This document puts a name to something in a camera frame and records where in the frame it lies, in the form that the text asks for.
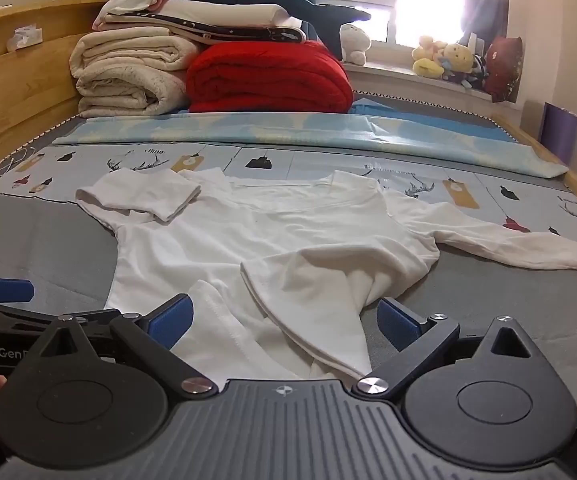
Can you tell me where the red folded blanket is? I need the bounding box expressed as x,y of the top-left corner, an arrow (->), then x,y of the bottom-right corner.
186,40 -> 355,114

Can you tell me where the white window sill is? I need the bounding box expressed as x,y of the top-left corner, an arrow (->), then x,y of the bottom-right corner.
341,62 -> 524,111

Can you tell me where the purple box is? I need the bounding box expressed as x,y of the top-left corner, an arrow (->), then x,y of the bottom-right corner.
538,102 -> 577,166

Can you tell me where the navy star-print folded blanket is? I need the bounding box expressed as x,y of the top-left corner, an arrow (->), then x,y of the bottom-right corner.
97,10 -> 308,47

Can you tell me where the grey printed bed sheet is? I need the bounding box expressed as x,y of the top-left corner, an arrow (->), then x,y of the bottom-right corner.
0,94 -> 577,411

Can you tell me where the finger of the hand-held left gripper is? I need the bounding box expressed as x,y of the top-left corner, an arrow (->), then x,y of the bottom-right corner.
0,303 -> 60,336
0,275 -> 35,306

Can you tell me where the wooden bed frame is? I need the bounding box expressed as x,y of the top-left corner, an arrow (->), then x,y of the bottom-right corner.
0,0 -> 577,221

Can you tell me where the white long-sleeve shirt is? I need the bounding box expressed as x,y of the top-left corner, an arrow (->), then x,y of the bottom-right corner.
76,167 -> 577,382

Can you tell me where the pale yellow plush toy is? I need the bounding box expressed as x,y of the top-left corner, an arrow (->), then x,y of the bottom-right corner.
413,35 -> 447,61

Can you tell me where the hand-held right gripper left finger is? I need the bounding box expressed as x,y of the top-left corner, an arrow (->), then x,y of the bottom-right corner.
11,294 -> 219,397

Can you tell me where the blue bed sheet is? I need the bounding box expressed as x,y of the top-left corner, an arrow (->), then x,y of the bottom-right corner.
351,96 -> 517,144

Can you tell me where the window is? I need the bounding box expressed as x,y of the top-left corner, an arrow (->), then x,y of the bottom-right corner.
313,0 -> 469,45

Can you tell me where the black white plush toy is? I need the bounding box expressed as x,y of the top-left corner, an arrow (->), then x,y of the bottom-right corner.
469,52 -> 490,89

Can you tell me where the clear plastic bag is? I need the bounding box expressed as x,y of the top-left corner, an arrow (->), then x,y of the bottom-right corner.
7,22 -> 44,54

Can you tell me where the light blue patterned blanket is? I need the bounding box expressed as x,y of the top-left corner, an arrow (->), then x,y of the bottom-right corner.
52,102 -> 569,179

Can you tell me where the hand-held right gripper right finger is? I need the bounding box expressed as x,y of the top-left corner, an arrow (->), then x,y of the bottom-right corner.
352,297 -> 556,398

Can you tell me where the cream folded blanket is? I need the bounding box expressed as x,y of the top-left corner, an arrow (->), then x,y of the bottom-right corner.
70,32 -> 204,119

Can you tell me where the yellow round-face plush toy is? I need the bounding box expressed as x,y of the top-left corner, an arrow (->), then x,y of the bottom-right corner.
443,42 -> 473,74

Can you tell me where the dark red cushion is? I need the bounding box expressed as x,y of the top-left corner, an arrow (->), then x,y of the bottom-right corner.
483,35 -> 525,104

